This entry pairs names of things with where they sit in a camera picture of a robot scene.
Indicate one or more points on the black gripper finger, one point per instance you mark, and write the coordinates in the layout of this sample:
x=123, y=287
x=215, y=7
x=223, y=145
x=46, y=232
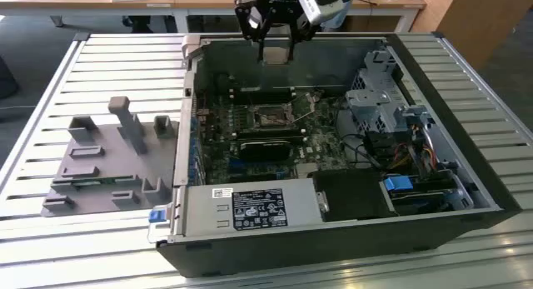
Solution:
x=251, y=17
x=302, y=27

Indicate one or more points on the CPU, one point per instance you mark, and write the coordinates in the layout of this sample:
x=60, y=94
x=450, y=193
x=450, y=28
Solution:
x=277, y=56

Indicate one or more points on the CPU socket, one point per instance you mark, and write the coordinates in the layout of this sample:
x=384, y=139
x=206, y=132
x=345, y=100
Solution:
x=270, y=117

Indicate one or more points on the pale blue teach pendant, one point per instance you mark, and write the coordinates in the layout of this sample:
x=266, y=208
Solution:
x=335, y=20

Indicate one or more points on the black fan shroud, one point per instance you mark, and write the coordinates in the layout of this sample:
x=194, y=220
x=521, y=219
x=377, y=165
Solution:
x=221, y=83

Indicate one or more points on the black chair base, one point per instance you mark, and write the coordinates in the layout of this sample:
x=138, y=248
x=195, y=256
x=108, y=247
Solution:
x=139, y=23

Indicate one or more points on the metal drive cage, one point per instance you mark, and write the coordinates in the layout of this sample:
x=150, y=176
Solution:
x=370, y=98

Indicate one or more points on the black RAM stick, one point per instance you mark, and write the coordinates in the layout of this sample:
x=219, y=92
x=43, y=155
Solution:
x=270, y=135

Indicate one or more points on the green motherboard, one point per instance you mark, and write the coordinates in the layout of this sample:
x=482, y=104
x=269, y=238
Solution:
x=325, y=139

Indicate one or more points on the wooden desk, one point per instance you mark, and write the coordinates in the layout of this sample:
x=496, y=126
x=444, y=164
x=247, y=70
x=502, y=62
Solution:
x=83, y=3

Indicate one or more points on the black graphics card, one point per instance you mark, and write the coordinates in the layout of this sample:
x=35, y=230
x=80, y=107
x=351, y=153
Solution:
x=266, y=151

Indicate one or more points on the wooden cabinet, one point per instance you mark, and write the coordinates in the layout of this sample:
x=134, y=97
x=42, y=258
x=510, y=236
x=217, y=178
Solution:
x=478, y=20

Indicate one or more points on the silver chipset heatsink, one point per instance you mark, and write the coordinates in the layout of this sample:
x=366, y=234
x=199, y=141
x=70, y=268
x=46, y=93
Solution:
x=306, y=169

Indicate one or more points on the grey parts rack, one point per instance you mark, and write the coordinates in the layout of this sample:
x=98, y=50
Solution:
x=108, y=151

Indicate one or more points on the black drive box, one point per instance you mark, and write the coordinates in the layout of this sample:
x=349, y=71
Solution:
x=354, y=195

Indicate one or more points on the blue disk carrier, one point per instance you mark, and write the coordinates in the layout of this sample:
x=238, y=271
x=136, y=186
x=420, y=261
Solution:
x=397, y=184

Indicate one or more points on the green RAM stick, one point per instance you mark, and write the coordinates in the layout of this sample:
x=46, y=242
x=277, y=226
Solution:
x=106, y=180

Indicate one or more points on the silver power supply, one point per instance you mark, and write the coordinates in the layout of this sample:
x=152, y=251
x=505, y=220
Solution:
x=203, y=214

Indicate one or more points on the blue case latch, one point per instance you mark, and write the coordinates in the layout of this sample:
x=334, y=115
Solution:
x=156, y=216

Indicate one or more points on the black PC case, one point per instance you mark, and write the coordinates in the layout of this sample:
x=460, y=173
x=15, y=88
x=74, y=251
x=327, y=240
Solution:
x=333, y=248

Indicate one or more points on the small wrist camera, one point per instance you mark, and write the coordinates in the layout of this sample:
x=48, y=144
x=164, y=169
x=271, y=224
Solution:
x=258, y=22

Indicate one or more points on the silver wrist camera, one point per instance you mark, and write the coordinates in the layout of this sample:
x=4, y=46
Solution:
x=321, y=5

